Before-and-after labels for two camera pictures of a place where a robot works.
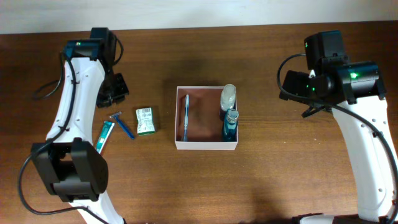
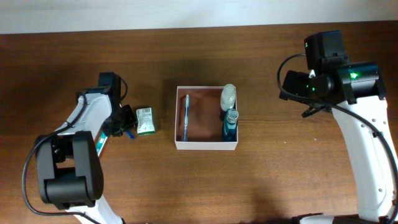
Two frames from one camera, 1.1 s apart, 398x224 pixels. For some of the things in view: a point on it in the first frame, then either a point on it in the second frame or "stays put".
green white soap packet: [145, 121] stays put
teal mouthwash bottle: [230, 126] stays put
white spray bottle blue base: [227, 98] stays put
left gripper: [120, 98] → [110, 129]
